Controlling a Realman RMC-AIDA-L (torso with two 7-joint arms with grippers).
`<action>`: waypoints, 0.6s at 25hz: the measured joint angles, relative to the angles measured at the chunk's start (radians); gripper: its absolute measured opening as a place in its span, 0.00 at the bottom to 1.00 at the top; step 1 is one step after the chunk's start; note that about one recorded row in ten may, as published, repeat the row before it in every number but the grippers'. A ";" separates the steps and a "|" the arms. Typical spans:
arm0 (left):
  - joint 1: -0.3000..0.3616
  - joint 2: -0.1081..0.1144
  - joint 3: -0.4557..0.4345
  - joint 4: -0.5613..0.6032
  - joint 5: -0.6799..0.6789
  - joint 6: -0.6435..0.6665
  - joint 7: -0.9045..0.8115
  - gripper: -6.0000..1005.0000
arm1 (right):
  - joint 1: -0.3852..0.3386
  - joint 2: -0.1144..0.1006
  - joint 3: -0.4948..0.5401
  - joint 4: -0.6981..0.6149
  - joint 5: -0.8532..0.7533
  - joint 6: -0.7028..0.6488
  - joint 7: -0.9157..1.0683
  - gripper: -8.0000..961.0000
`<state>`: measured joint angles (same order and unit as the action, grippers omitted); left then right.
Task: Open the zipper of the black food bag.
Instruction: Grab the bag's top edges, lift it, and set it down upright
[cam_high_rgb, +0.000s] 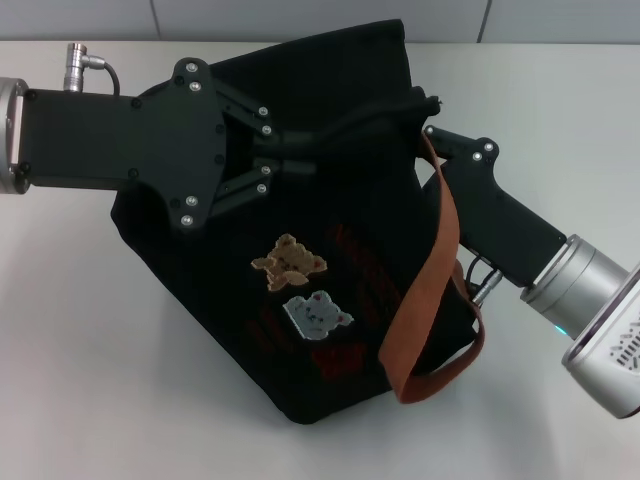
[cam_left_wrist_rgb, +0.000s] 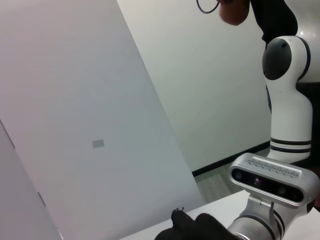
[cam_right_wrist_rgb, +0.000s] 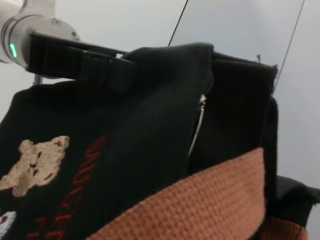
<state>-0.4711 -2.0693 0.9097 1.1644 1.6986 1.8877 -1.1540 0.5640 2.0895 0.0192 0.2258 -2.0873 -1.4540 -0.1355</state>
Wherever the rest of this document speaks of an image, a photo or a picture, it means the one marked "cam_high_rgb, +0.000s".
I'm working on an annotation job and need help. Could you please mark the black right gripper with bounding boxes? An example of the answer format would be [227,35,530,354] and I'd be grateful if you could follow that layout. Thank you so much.
[422,124,569,290]

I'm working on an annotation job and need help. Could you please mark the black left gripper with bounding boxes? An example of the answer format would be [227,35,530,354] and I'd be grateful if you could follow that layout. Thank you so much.
[19,57,321,235]

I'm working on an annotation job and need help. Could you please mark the black food bag orange handles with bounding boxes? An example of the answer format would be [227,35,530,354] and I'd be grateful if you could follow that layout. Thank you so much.
[109,18,489,426]

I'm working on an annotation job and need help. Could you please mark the right gripper cable silver plug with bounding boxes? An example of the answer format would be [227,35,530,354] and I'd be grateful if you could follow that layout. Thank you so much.
[462,253,504,306]

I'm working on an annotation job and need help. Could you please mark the gripper cable silver plug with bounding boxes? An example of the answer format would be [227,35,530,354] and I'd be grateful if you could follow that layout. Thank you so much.
[62,43,122,96]
[462,253,504,306]

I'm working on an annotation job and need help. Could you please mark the left gripper cable silver plug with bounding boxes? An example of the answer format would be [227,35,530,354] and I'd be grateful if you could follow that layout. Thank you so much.
[62,43,122,96]

